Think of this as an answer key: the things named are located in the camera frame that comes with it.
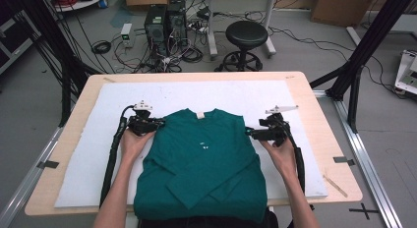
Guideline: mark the black round stool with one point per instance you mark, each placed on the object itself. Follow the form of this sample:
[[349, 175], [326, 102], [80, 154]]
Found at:
[[246, 34]]

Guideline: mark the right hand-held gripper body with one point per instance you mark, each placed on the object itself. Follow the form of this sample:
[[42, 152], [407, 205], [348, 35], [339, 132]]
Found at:
[[277, 131]]

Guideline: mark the black metal frame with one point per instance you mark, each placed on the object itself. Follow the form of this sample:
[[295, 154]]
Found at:
[[49, 28], [370, 41]]

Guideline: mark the black computer tower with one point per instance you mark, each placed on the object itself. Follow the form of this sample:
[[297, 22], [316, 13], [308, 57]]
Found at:
[[177, 25], [155, 28]]

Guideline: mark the person's right hand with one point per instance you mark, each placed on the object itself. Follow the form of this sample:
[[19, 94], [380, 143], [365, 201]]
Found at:
[[283, 159]]

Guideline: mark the round white table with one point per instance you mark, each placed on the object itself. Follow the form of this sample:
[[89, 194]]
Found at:
[[82, 3]]

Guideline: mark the aluminium rail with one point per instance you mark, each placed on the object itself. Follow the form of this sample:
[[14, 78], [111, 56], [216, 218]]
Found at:
[[26, 185], [360, 149]]

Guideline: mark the green long-sleeve shirt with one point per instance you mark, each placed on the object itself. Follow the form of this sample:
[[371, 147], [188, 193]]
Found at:
[[203, 169]]

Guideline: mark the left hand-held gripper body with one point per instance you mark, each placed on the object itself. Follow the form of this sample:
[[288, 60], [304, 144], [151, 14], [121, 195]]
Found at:
[[141, 125]]

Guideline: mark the white foam mat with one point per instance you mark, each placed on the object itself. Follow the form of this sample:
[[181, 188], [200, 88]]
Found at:
[[196, 93]]

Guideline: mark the black tape cross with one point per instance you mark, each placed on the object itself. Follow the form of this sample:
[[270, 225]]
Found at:
[[364, 210]]

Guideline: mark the black tape piece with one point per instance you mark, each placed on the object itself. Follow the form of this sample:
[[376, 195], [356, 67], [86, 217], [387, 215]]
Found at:
[[344, 160], [48, 164]]

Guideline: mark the white desk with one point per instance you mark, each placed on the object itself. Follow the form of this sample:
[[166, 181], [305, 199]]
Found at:
[[212, 31]]

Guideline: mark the large cardboard box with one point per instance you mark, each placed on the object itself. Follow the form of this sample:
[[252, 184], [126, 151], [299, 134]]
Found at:
[[341, 7]]

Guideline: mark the small white device green light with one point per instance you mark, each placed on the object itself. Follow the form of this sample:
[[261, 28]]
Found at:
[[127, 33]]

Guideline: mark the person's left hand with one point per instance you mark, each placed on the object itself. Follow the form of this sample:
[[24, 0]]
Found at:
[[132, 146]]

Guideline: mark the white machine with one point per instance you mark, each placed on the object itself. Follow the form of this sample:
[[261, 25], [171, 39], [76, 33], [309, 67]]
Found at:
[[406, 74]]

